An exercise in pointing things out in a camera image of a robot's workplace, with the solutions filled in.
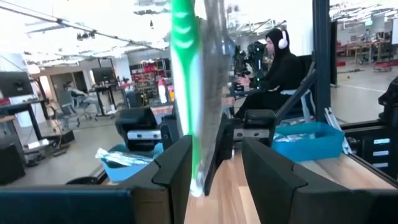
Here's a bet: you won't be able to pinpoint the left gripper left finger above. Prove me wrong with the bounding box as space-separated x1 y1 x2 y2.
119 134 193 224

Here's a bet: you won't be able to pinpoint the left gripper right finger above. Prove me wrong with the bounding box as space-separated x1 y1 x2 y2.
241 137 354 224

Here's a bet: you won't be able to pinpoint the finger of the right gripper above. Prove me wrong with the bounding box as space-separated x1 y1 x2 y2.
203 114 234 197
160 114 181 151

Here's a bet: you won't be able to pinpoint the green toothbrush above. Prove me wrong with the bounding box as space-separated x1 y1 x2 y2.
169 0 237 197

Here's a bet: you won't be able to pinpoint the black computer tower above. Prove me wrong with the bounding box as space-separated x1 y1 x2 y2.
126 90 144 109

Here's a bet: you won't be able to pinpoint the small wooden table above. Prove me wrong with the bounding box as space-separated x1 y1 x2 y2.
150 104 175 125

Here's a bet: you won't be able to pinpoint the white bottle pink cap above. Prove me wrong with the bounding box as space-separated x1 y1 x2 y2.
157 77 169 105

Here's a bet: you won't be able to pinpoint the grey-blue plastic bin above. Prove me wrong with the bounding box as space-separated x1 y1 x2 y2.
99 142 165 184

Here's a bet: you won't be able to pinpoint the black standing desk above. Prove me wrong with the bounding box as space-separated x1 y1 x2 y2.
90 67 121 121

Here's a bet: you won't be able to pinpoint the red parts shelf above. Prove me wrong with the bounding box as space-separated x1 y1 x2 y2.
130 58 172 96

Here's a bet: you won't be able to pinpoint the dark teal plastic bin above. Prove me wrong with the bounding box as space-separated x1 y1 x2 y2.
271 121 345 162

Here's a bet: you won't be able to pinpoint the person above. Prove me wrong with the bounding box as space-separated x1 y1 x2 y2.
63 81 94 108
234 27 307 121

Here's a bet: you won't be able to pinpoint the grey office chair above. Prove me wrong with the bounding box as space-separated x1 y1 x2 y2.
57 90 94 127

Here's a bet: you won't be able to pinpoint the grey metal table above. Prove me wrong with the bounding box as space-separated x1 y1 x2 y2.
279 88 317 116

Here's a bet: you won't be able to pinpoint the black controller box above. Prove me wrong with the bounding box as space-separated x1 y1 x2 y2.
343 124 398 183

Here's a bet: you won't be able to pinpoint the white headphones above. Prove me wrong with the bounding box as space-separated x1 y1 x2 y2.
277 29 289 50

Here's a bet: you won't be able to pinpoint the dark computer monitor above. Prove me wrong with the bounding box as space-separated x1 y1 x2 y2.
0 71 34 98

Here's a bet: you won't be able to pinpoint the black computer tower RGB fans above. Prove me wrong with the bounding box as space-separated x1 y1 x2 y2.
0 142 26 186

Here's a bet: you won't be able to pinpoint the black loop handle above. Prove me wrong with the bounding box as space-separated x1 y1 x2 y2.
65 176 101 186

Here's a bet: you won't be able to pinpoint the white frame bracket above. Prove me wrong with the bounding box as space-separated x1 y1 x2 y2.
323 107 354 156

